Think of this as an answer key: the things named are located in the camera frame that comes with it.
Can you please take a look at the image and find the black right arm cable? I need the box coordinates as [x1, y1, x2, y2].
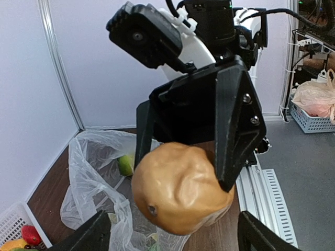
[164, 0, 335, 29]

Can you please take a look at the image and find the orange-yellow fruit in basket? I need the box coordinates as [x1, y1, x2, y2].
[1, 238, 28, 251]

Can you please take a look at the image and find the grey basket outside cell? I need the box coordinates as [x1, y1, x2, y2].
[289, 101, 334, 134]

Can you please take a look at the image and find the pink bag outside cell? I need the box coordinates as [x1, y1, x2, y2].
[292, 69, 334, 124]

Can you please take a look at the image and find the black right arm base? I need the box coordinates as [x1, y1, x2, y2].
[254, 137, 272, 154]

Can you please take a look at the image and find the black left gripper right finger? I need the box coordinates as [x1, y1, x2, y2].
[238, 211, 299, 251]

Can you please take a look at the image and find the white perforated plastic basket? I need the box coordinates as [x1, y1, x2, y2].
[1, 201, 52, 250]

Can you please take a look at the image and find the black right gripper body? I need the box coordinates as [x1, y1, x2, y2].
[149, 1, 268, 144]

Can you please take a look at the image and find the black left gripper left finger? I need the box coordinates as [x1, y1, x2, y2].
[51, 211, 111, 251]

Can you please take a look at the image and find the clear printed plastic bag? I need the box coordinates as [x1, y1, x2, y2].
[60, 130, 189, 250]

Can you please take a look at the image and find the red fruit in basket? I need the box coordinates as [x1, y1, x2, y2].
[21, 225, 42, 246]

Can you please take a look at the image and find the right aluminium corner post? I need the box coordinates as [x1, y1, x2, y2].
[37, 0, 85, 131]

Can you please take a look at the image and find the yellow-green fruit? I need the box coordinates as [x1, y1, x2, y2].
[118, 154, 135, 176]

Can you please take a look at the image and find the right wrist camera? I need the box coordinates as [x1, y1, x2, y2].
[106, 1, 218, 82]

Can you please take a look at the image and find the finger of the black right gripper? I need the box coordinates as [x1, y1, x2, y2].
[135, 100, 155, 168]
[215, 64, 266, 192]

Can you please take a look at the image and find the brown potato-like fruit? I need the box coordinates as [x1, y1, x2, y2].
[131, 142, 235, 235]

